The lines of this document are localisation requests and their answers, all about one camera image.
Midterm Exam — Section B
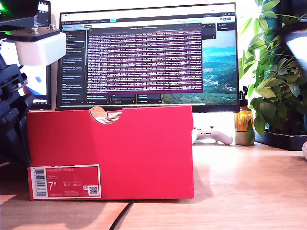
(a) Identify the red Nike shoebox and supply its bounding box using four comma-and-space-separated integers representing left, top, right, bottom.
25, 105, 194, 201

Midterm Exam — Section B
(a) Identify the small black computer monitor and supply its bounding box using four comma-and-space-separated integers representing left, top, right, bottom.
21, 0, 53, 111

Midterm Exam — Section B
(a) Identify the large black computer monitor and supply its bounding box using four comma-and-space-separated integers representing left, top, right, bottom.
55, 2, 241, 113

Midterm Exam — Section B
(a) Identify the white game controller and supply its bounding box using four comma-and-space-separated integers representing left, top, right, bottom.
191, 126, 234, 146

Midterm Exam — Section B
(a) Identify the small pale round pot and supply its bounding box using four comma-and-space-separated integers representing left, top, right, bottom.
234, 130, 255, 146

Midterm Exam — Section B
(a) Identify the amber pump bottle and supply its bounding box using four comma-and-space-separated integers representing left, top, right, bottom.
235, 85, 254, 132

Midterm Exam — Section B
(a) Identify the green leafy houseplant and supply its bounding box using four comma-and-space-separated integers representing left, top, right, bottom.
237, 0, 307, 137

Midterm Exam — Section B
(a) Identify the black planter tray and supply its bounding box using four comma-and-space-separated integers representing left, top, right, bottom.
254, 130, 307, 151

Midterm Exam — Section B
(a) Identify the black cable on table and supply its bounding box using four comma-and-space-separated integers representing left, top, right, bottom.
110, 201, 134, 230

